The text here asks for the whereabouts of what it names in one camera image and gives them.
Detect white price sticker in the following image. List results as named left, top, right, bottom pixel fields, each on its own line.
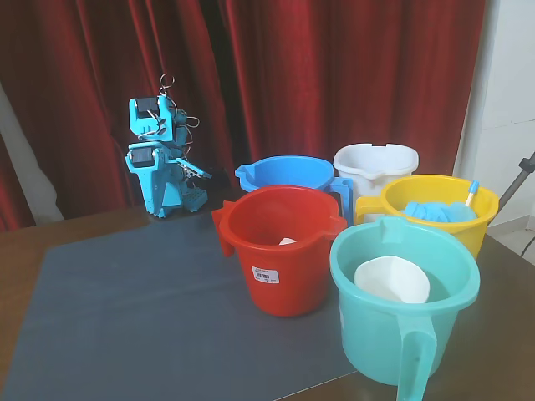
left=252, top=266, right=281, bottom=286

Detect yellow plastic mug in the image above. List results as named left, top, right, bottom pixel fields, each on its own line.
left=354, top=175, right=501, bottom=262

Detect blue crumpled gloves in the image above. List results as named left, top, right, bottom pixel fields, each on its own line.
left=401, top=200, right=479, bottom=223

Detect teal plastic mug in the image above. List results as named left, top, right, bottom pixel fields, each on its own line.
left=329, top=216, right=482, bottom=401

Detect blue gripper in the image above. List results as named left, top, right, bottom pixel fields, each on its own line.
left=174, top=157, right=209, bottom=213

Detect grey table mat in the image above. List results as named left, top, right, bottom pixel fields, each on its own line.
left=0, top=211, right=361, bottom=401

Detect blue plastic mug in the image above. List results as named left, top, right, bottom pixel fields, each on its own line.
left=234, top=155, right=356, bottom=220

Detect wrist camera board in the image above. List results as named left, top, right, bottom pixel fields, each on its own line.
left=179, top=157, right=213, bottom=180

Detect robot wires with ring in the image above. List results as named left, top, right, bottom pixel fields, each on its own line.
left=157, top=73, right=201, bottom=144

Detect grey tripod leg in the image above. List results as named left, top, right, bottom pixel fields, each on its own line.
left=498, top=150, right=535, bottom=202

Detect red curtain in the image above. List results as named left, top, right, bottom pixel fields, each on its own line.
left=0, top=0, right=488, bottom=231

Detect white plastic mug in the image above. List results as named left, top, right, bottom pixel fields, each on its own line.
left=332, top=143, right=420, bottom=226

